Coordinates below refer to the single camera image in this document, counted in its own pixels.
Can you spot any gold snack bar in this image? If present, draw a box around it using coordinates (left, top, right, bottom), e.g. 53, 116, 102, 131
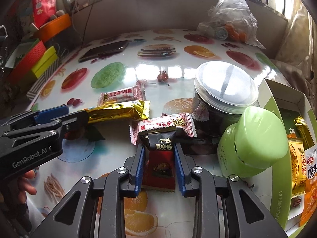
85, 100, 150, 124

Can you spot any red black candy packet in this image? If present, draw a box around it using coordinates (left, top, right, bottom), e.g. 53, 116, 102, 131
140, 130, 176, 192

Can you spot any orange silver snack pouch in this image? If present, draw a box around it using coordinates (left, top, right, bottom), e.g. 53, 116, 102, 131
299, 145, 317, 227

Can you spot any clear jar with dark snacks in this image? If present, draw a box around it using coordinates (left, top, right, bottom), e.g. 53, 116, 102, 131
192, 61, 259, 137

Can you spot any person left hand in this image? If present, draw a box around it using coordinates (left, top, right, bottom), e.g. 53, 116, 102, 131
17, 170, 37, 204

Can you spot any striped black white box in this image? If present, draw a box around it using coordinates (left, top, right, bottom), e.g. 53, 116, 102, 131
26, 58, 61, 101

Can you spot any red open gift box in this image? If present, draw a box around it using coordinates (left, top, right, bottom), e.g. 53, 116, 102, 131
7, 39, 46, 85

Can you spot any green white cardboard tray box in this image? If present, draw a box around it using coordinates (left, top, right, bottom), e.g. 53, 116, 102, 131
258, 79, 316, 237

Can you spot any pink white nougat candy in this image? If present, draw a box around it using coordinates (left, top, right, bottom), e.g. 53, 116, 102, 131
97, 84, 146, 106
130, 112, 197, 145

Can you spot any yellow green box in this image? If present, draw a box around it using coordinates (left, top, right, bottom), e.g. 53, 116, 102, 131
21, 46, 60, 85

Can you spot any black smartphone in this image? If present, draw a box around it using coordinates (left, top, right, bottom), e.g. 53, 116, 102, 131
78, 40, 130, 63

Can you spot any light green plastic jar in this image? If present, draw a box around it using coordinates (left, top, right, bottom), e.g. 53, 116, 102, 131
217, 106, 287, 178

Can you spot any orange tin box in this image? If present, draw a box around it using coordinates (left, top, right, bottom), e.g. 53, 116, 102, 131
33, 14, 72, 43

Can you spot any yellow peanut candy packet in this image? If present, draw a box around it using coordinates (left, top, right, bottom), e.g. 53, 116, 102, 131
288, 139, 307, 198

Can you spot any fruit print tablecloth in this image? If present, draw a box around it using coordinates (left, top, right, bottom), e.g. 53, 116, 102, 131
27, 30, 287, 228

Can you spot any small gold candy packet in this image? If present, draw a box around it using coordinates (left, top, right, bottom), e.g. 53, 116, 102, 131
294, 116, 315, 150

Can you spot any red paper bag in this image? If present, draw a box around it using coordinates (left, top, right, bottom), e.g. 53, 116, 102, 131
32, 0, 56, 29

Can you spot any floral beige curtain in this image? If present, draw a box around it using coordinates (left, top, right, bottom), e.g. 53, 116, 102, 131
273, 0, 316, 106

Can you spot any clear plastic bag of items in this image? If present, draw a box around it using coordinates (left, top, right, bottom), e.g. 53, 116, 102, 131
197, 0, 265, 49

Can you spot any black cable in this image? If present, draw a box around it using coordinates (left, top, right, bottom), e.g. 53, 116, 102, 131
80, 0, 97, 49

